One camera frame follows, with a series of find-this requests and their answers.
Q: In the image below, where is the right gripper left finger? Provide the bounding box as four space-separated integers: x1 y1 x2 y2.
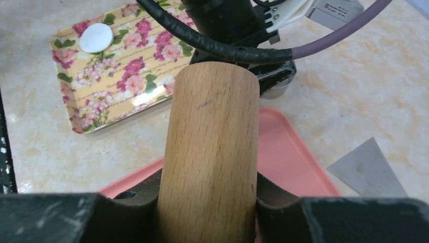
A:
1 171 161 242

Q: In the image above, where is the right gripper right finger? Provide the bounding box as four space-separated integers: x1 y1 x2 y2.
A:
255 174 428 242

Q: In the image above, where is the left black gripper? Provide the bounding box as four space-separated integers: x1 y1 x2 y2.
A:
182 0 296 96

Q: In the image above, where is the pink silicone mat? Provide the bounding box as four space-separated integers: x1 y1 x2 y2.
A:
97 107 342 199

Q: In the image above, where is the wooden rolling pin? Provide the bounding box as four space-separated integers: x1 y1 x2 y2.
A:
155 62 259 242

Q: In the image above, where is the floral rectangular tray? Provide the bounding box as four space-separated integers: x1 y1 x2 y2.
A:
51 3 194 134

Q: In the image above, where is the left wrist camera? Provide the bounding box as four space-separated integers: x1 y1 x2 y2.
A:
265 0 364 33

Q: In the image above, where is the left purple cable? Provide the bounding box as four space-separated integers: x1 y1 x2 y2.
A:
136 0 393 65

